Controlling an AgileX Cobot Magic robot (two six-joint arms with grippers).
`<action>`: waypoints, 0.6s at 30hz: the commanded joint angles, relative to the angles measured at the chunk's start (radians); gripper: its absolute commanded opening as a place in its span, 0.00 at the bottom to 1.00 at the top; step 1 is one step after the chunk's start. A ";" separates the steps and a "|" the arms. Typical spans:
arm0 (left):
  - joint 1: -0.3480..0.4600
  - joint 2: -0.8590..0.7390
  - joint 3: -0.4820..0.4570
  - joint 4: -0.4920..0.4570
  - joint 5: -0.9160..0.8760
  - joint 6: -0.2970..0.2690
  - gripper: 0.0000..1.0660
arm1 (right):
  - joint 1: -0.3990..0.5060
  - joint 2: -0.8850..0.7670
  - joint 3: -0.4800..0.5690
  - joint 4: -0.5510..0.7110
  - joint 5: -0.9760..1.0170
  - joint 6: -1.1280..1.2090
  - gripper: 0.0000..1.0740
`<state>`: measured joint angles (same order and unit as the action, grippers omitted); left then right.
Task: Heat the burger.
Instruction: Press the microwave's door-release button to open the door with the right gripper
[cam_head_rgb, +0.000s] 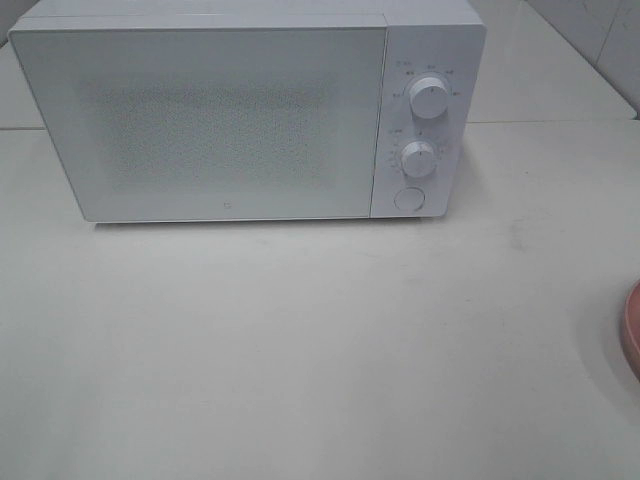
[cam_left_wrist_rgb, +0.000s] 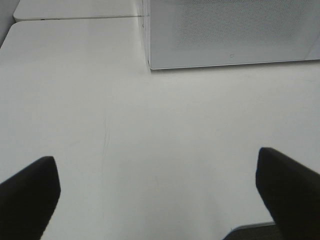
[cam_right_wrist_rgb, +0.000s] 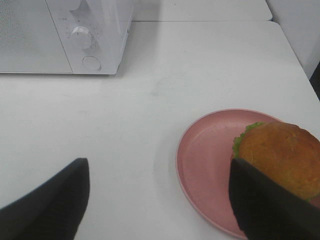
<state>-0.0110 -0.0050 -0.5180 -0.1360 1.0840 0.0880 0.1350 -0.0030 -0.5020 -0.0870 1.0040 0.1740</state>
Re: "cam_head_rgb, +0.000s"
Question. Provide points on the round white door button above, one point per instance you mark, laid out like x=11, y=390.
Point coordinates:
x=410, y=199

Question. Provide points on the pink plate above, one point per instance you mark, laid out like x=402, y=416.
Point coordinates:
x=629, y=330

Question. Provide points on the lower white timer knob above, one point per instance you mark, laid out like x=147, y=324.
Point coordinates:
x=418, y=159

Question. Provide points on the upper white power knob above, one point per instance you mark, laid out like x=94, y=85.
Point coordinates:
x=429, y=95

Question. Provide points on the white microwave oven body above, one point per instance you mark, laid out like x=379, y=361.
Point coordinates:
x=445, y=37

